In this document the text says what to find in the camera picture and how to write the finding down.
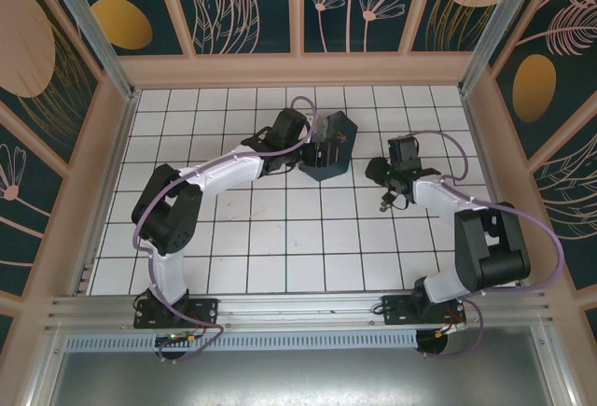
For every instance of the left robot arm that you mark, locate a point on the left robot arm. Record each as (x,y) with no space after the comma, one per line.
(224,170)

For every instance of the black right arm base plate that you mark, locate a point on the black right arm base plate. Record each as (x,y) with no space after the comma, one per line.
(396,308)

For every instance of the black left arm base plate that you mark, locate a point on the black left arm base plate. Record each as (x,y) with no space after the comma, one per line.
(205,308)

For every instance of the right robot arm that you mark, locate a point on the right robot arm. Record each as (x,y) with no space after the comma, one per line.
(443,196)

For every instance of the dark blue box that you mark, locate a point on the dark blue box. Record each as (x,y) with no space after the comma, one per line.
(342,130)

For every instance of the aluminium frame post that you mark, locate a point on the aluminium frame post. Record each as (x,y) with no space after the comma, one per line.
(503,18)
(88,28)

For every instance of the aluminium mounting rail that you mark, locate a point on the aluminium mounting rail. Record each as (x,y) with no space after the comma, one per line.
(298,310)

